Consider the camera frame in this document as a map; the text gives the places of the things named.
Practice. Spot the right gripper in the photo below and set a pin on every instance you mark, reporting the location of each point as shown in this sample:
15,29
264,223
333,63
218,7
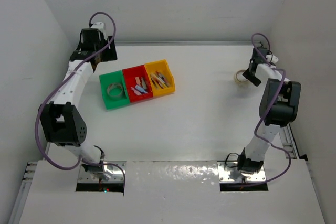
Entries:
255,81

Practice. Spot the pink correction tape case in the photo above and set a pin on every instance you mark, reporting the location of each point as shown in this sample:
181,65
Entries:
136,92

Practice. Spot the clear small tape roll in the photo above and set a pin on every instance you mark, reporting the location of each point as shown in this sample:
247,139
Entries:
242,84

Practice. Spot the blue correction tape case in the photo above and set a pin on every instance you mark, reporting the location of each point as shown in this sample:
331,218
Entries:
140,89

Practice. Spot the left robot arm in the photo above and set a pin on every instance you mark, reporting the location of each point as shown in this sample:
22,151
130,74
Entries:
58,115

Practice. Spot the metal base plate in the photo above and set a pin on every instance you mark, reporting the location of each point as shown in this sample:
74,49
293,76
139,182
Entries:
228,173
110,172

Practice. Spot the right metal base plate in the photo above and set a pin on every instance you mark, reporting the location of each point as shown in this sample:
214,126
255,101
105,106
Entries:
228,173

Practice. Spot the green correction tape case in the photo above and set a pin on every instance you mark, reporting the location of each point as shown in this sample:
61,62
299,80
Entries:
144,84

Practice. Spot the orange correction tape case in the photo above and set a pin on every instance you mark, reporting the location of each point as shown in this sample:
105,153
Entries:
137,79

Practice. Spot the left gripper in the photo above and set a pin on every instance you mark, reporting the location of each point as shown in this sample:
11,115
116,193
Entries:
108,55

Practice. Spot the beige masking tape roll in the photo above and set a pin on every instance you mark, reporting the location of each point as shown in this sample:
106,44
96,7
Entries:
238,76

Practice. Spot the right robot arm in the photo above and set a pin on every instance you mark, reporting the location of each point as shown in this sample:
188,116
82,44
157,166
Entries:
278,107

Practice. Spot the green plastic bin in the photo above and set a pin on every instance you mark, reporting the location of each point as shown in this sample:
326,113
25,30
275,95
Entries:
107,79

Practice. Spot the yellow plastic bin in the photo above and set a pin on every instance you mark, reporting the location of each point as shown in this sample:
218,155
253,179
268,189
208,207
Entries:
162,67

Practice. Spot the yellow highlighter pen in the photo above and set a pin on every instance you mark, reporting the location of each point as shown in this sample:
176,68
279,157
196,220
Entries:
164,76

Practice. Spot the grey wide tape roll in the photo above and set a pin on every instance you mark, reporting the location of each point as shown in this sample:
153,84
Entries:
115,91

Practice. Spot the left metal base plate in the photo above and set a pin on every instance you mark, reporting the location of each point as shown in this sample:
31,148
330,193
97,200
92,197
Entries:
110,172

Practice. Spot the blue marker pen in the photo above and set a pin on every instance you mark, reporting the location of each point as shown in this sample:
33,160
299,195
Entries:
163,79

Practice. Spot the pink packaged pen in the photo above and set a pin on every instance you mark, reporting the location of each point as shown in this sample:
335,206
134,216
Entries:
160,78

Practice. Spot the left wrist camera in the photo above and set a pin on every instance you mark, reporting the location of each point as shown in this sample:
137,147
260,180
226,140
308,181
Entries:
100,26

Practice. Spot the red plastic bin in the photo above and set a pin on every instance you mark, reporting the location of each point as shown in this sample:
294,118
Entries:
129,75

